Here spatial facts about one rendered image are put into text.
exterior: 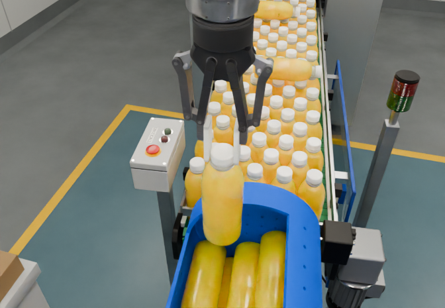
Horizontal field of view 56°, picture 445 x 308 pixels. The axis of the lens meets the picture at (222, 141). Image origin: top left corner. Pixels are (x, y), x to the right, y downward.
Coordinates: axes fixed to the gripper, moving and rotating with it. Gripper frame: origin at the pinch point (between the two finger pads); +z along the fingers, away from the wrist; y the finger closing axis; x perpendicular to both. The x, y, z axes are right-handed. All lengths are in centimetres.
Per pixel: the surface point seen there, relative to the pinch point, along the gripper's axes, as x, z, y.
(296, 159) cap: 33.5, 31.5, 14.2
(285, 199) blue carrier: 8.7, 20.5, 11.1
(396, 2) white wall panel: 425, 132, 126
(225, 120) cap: 47, 32, -6
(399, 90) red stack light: 52, 20, 40
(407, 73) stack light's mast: 56, 17, 41
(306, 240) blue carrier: 2.0, 23.7, 15.7
